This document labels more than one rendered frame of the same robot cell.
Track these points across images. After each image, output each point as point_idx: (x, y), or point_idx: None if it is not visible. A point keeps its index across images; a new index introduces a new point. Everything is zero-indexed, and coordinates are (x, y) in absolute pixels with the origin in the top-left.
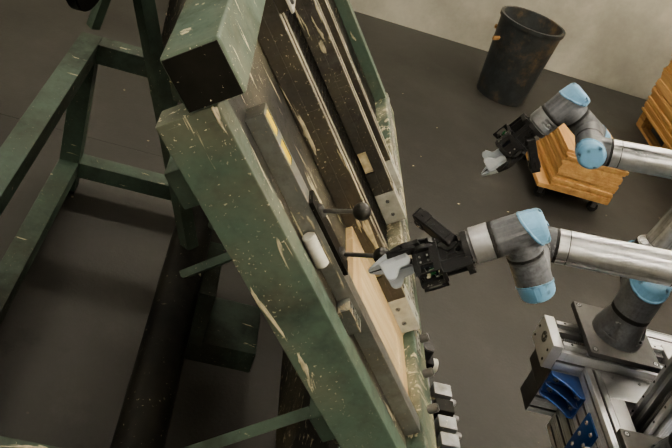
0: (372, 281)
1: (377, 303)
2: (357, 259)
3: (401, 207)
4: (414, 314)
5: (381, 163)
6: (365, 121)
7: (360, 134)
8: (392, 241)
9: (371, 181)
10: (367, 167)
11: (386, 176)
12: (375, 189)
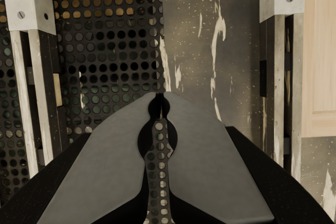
0: (313, 75)
1: (331, 56)
2: (331, 122)
3: None
4: None
5: (45, 83)
6: (50, 155)
7: (58, 135)
8: None
9: (56, 60)
10: (56, 82)
11: (42, 58)
12: (54, 45)
